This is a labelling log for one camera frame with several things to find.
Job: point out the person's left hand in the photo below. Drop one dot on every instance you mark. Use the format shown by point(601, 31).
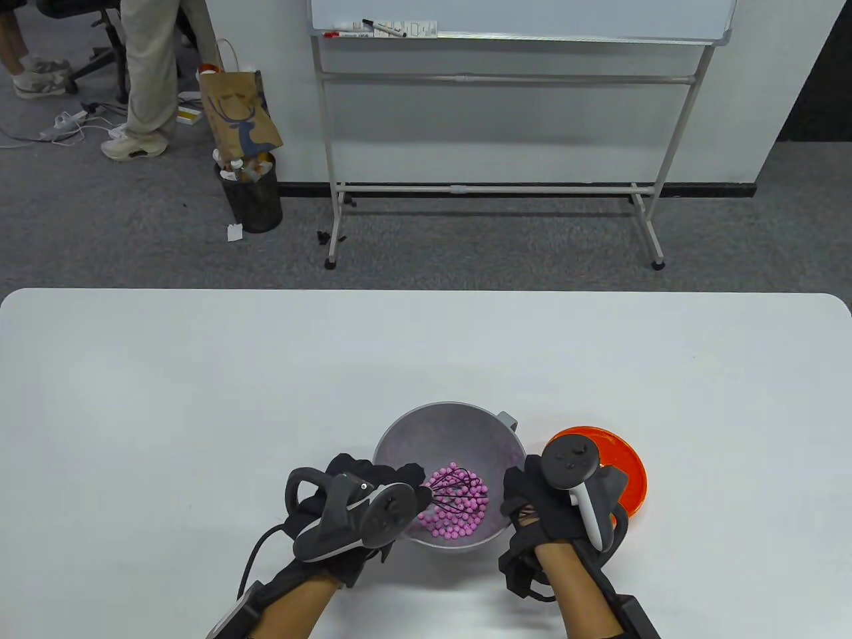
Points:
point(386, 474)

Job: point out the person's right hand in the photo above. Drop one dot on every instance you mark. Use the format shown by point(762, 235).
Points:
point(539, 506)

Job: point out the grey plastic salad bowl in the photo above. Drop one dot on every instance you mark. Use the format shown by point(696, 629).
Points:
point(439, 426)

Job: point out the pile of pink plastic beads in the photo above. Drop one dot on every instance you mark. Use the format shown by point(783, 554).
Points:
point(459, 526)

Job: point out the orange plastic bowl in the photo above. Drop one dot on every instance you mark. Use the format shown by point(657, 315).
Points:
point(629, 466)

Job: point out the person's right forearm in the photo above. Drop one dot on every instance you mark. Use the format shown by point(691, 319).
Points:
point(579, 592)

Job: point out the person's left forearm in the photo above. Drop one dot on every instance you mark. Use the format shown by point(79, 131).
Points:
point(296, 609)

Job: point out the grey black hand controller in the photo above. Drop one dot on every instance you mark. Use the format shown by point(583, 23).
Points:
point(569, 462)
point(386, 512)

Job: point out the small black floor debris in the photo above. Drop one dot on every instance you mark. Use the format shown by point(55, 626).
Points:
point(325, 236)

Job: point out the white paper scrap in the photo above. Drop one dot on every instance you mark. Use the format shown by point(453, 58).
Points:
point(234, 233)

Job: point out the black mesh waste bin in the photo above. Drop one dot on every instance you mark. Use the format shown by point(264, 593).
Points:
point(256, 200)

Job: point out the pile of discarded bottles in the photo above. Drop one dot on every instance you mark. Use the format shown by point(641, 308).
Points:
point(239, 165)

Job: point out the brown paper bag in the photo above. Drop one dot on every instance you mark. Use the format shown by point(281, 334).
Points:
point(236, 106)

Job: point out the white yellow power strip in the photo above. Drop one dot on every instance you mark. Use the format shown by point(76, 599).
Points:
point(190, 116)

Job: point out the red marker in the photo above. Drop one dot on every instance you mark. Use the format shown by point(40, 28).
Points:
point(341, 34)

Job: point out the black marker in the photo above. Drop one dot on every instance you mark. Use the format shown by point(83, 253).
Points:
point(383, 27)

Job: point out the grey power strip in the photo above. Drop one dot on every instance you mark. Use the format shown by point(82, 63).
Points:
point(61, 126)

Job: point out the whiteboard on metal stand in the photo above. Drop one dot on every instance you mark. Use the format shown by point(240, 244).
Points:
point(532, 16)

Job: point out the black office chair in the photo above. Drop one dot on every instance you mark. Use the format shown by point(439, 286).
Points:
point(110, 46)

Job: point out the black wrist camera unit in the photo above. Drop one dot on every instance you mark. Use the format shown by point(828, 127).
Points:
point(236, 612)
point(636, 616)

